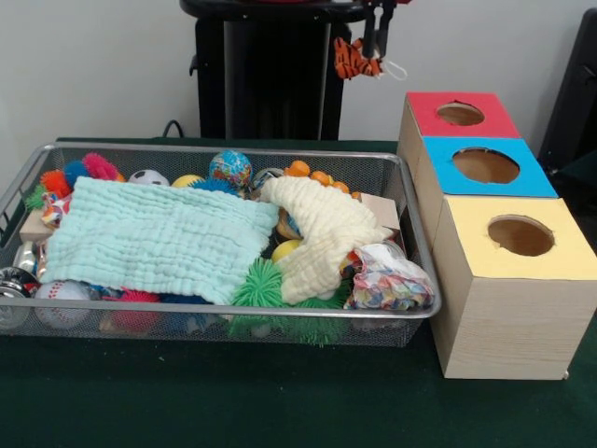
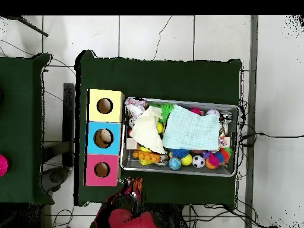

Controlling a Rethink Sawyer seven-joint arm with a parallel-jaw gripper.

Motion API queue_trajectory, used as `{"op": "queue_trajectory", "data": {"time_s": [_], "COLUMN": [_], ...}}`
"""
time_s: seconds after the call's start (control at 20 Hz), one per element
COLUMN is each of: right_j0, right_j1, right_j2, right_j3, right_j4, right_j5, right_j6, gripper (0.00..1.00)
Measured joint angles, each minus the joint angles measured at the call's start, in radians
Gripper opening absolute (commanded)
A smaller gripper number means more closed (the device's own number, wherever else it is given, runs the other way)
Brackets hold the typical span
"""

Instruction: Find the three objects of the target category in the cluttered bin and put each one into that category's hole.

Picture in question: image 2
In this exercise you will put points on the wooden box with three holes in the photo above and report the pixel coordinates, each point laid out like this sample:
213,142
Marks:
113,142

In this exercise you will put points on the shallow clear mesh bin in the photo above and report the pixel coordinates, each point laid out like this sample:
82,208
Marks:
230,168

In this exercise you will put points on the green covered side table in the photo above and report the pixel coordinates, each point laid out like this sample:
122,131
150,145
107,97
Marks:
21,128

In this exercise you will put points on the cream yellow muslin cloth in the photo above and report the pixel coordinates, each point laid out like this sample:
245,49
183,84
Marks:
147,130

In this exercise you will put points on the black upright panel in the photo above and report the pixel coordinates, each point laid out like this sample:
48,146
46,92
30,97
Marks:
69,118

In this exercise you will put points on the small yellow ball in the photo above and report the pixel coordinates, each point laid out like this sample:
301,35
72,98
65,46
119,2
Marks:
160,127

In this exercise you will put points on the dark green table cloth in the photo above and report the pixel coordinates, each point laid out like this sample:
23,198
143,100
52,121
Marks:
156,78

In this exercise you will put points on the pink round object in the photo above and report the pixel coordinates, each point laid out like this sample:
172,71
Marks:
3,165

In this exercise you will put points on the orange toy building blocks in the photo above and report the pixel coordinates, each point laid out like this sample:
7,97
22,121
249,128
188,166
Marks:
145,156

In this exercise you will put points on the green spiky ball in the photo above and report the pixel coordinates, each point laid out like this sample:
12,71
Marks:
166,112

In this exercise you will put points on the pink spiky ball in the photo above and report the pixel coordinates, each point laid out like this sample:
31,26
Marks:
213,160

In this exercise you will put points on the colourful printed packet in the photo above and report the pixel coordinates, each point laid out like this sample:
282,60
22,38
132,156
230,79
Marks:
135,107

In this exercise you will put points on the blue globe ball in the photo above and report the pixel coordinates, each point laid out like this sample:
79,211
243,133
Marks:
175,164

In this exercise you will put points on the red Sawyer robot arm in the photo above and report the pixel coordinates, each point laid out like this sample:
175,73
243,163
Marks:
126,219

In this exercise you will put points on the black and white soccer ball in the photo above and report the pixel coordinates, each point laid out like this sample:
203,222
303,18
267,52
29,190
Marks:
198,161

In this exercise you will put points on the black rod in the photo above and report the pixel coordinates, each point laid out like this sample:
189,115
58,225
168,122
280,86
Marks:
28,26

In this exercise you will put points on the grey stand base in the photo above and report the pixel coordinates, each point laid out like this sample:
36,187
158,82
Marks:
54,178

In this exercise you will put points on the mint green muslin cloth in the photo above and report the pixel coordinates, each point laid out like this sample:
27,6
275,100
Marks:
192,128

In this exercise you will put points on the white baseball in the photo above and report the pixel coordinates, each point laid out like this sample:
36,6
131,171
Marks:
213,113

